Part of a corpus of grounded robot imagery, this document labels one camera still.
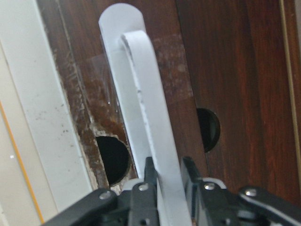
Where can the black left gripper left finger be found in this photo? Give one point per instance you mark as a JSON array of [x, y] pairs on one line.
[[150, 173]]

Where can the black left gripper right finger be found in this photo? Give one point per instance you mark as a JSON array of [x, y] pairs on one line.
[[191, 180]]

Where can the white plastic drawer handle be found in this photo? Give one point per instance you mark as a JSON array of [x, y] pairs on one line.
[[138, 85]]

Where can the dark wooden drawer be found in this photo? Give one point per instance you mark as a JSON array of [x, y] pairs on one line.
[[231, 72]]

